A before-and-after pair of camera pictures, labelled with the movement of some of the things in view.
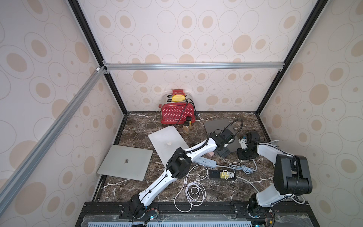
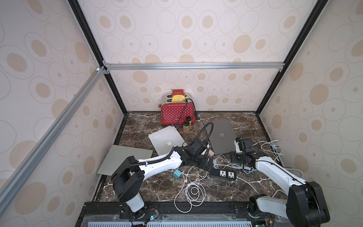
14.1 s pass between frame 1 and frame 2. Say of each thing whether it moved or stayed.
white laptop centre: stayed
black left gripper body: moved
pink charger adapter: stayed
